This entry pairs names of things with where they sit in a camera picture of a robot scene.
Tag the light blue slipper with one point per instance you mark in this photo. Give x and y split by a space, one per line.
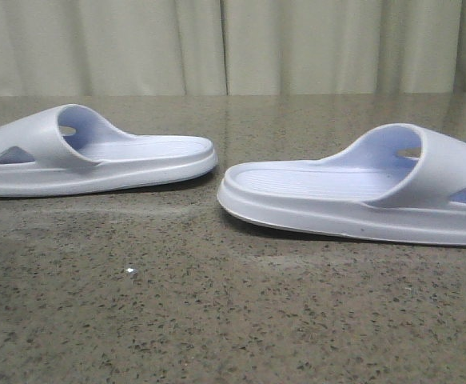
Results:
71 149
398 183

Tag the beige background curtain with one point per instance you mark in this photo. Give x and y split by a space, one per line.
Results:
66 48

